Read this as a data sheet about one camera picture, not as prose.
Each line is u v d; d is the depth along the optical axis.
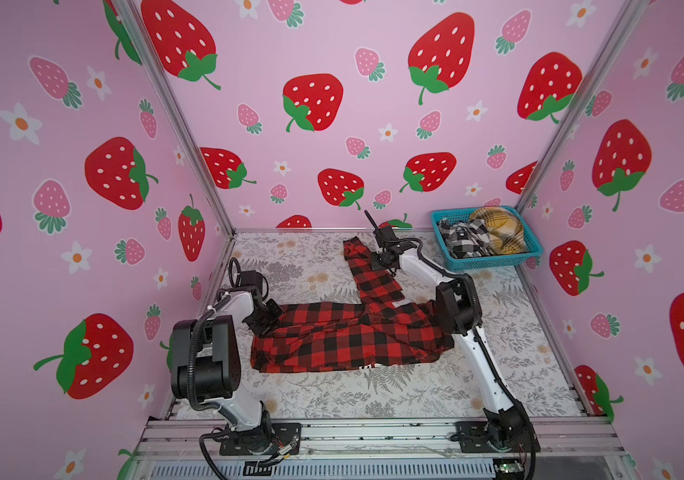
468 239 1.06
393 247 0.86
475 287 1.06
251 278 0.77
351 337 0.88
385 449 0.73
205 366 0.47
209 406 0.49
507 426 0.64
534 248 1.04
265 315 0.81
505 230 1.07
